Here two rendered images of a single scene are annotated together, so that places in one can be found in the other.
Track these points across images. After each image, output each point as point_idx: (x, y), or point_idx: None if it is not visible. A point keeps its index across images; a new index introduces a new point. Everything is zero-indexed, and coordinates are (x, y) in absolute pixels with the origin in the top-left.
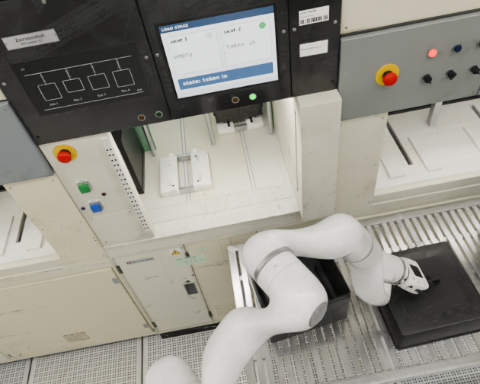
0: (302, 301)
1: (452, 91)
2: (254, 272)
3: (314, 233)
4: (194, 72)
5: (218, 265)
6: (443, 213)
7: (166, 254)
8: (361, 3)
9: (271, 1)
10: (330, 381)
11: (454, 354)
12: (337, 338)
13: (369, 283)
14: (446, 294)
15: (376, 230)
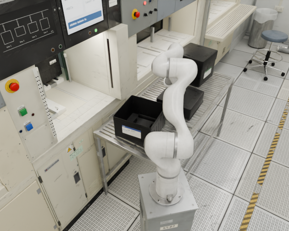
0: (192, 63)
1: (151, 20)
2: (166, 68)
3: (174, 47)
4: (74, 18)
5: (88, 151)
6: (159, 80)
7: (64, 153)
8: None
9: None
10: None
11: (203, 111)
12: (169, 130)
13: None
14: (188, 93)
15: (145, 95)
